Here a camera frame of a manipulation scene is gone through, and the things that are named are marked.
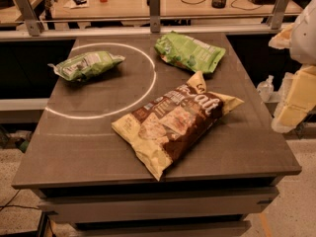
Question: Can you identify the green white snack bag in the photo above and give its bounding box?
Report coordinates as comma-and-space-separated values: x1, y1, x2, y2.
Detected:
49, 51, 125, 82

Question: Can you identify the green rice chip bag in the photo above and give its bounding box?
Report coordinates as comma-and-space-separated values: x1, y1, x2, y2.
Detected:
154, 32, 226, 74

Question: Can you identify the left metal rail bracket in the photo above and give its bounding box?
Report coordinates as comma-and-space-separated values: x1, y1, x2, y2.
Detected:
15, 0, 43, 37

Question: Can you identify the clear sanitizer bottle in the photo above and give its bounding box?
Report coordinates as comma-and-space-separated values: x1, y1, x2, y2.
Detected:
257, 75, 274, 102

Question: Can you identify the wooden desk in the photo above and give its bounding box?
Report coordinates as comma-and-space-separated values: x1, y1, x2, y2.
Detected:
40, 0, 304, 22

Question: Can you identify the white circle marking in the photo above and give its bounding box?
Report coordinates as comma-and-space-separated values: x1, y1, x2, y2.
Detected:
45, 42, 157, 119

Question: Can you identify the brown yellow chip bag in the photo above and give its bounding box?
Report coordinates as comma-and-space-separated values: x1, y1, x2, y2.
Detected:
112, 72, 243, 179

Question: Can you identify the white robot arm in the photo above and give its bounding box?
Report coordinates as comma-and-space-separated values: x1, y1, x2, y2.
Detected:
269, 0, 316, 133

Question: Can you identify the metal rail bracket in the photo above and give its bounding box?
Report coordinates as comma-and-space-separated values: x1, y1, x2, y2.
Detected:
148, 0, 160, 33
268, 0, 290, 30
15, 0, 43, 37

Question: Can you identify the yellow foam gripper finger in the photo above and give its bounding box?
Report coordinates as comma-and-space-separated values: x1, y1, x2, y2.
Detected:
269, 24, 294, 49
272, 65, 316, 133

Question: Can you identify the black floor cable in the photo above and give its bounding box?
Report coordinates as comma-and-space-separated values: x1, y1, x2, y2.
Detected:
0, 189, 40, 213

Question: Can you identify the middle metal rail bracket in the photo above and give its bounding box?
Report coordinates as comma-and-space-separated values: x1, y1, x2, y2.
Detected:
148, 0, 160, 33

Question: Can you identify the right metal rail bracket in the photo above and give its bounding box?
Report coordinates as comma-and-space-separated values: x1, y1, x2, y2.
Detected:
268, 0, 290, 30

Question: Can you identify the black mesh pen cup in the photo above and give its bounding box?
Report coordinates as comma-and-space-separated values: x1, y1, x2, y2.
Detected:
211, 0, 227, 9

